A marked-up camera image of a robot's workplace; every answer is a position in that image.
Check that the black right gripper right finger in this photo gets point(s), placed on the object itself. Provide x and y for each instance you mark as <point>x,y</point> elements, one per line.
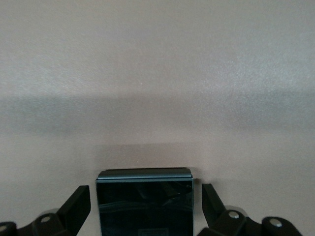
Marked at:
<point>216,211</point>

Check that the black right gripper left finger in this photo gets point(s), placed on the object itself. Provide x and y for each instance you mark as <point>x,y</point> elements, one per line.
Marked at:
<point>73,209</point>

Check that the black flip phone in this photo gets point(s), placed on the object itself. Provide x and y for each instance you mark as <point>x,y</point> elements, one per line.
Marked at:
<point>145,204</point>

